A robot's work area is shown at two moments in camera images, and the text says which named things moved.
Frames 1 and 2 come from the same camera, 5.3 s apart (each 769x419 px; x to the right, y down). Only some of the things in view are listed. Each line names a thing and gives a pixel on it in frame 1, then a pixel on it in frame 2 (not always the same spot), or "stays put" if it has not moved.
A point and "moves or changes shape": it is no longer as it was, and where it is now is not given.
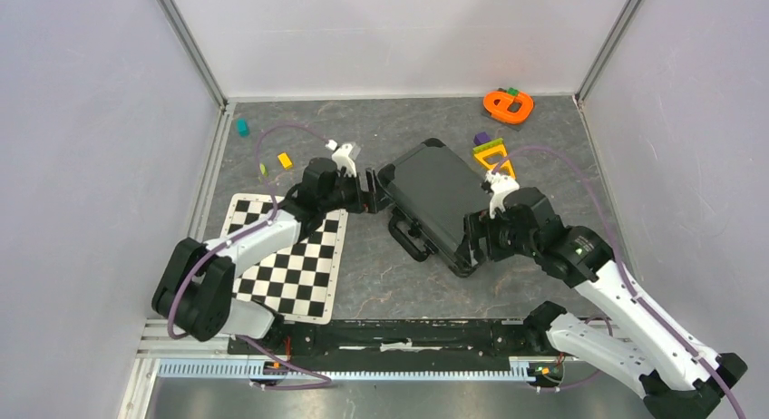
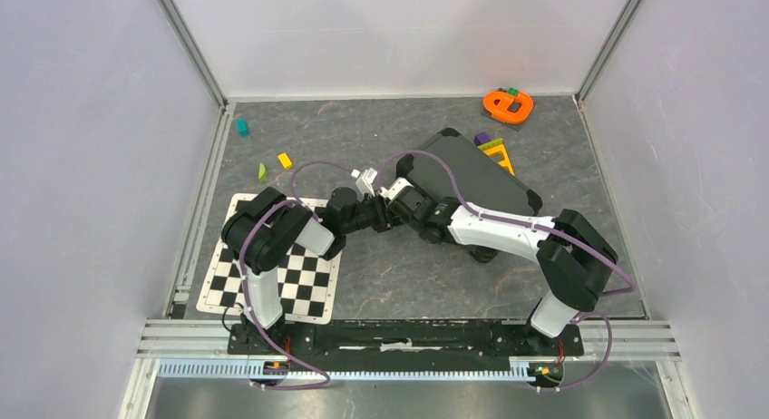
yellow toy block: [285, 160] stays put
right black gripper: [476, 225] to [425, 196]
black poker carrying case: [435, 194] moves or changes shape
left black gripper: [374, 200] to [383, 222]
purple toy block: [481, 138] stays put
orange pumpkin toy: [496, 103] stays put
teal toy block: [242, 127] stays put
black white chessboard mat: [299, 283] stays put
